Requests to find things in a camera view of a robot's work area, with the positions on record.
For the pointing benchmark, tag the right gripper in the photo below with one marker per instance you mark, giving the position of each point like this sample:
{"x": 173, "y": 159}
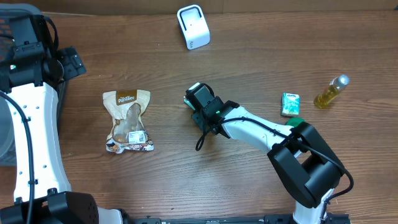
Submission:
{"x": 200, "y": 119}

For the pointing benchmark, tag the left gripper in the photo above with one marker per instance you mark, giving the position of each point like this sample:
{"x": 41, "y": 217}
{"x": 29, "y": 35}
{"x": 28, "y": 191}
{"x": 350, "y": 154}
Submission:
{"x": 73, "y": 63}

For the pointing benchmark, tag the snack packet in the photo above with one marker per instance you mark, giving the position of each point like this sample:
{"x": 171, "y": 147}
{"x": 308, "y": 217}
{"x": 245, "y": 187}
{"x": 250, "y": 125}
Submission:
{"x": 128, "y": 133}

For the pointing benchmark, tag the small kleenex tissue pack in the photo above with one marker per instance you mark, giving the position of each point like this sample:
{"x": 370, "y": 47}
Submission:
{"x": 290, "y": 104}

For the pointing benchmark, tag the green lid jar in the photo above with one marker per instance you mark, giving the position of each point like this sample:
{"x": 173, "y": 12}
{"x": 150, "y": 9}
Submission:
{"x": 295, "y": 121}

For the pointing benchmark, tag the yellow bottle silver cap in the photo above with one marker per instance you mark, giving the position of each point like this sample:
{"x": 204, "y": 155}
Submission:
{"x": 336, "y": 86}

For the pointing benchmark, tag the teal tissue pack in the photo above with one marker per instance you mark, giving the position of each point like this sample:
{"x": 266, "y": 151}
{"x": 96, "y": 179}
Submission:
{"x": 185, "y": 99}

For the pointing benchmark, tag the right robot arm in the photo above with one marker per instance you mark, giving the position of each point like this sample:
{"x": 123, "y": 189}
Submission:
{"x": 306, "y": 165}

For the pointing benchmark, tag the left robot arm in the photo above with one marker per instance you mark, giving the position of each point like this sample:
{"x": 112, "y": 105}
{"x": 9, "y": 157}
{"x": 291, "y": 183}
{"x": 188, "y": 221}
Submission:
{"x": 30, "y": 75}

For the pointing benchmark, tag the white barcode scanner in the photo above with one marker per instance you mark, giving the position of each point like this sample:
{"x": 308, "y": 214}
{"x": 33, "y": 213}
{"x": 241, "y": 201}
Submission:
{"x": 193, "y": 26}

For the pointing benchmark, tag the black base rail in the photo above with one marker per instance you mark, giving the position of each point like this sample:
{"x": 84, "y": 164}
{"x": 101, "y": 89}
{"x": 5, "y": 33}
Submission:
{"x": 267, "y": 219}

